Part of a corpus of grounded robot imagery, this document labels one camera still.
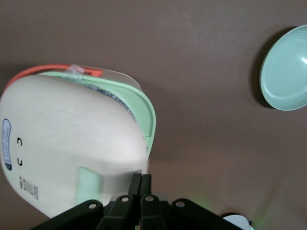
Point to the mint green round plate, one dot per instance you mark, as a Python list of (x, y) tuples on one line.
[(285, 76)]

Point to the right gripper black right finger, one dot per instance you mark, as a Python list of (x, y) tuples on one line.
[(156, 215)]

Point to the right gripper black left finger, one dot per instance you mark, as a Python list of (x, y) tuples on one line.
[(120, 215)]

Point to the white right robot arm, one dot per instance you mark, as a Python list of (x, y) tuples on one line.
[(239, 221)]

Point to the brown table cover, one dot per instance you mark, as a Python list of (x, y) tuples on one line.
[(192, 60)]

